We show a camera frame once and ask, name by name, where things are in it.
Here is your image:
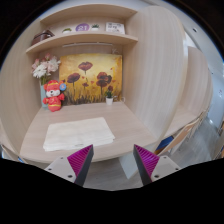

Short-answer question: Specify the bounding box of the brown leather bag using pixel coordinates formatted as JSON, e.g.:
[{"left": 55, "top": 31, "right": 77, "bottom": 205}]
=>
[{"left": 31, "top": 30, "right": 54, "bottom": 45}]

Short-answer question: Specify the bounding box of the light blue vase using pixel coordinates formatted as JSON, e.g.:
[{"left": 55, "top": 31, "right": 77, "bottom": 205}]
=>
[{"left": 40, "top": 85, "right": 48, "bottom": 110}]

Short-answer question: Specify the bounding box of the red plush toy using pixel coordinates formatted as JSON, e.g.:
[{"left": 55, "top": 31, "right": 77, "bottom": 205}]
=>
[{"left": 42, "top": 80, "right": 66, "bottom": 112}]

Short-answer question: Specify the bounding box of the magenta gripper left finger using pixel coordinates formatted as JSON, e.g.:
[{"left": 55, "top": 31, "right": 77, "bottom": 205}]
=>
[{"left": 46, "top": 145, "right": 94, "bottom": 186}]

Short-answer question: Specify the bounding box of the small green shelf plant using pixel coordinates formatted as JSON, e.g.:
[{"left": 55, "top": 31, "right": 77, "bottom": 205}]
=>
[{"left": 91, "top": 24, "right": 100, "bottom": 31}]

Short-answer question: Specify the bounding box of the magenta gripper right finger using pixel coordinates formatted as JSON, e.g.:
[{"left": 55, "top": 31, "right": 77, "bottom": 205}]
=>
[{"left": 133, "top": 145, "right": 180, "bottom": 185}]

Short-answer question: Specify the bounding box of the poppy flower painting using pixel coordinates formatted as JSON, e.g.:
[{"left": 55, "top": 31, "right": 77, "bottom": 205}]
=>
[{"left": 59, "top": 53, "right": 122, "bottom": 105}]

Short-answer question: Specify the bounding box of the white folded towel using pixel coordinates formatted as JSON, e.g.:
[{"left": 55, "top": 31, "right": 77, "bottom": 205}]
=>
[{"left": 43, "top": 117, "right": 115, "bottom": 152}]

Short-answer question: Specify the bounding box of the wooden chair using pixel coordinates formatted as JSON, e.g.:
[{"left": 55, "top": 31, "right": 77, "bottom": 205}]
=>
[{"left": 155, "top": 119, "right": 199, "bottom": 156}]

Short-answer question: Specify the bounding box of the white pink flower bouquet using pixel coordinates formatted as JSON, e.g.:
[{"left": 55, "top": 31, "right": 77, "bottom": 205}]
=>
[{"left": 32, "top": 53, "right": 61, "bottom": 85}]

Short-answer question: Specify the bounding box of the wooden wall shelf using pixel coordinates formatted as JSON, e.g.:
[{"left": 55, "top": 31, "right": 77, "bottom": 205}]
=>
[{"left": 26, "top": 31, "right": 138, "bottom": 53}]

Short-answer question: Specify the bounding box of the small potted plant white pot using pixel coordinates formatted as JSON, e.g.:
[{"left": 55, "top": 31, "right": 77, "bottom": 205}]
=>
[{"left": 105, "top": 86, "right": 113, "bottom": 105}]

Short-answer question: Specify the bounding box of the white framed card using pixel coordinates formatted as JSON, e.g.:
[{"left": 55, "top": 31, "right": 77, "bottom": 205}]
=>
[{"left": 106, "top": 22, "right": 125, "bottom": 34}]

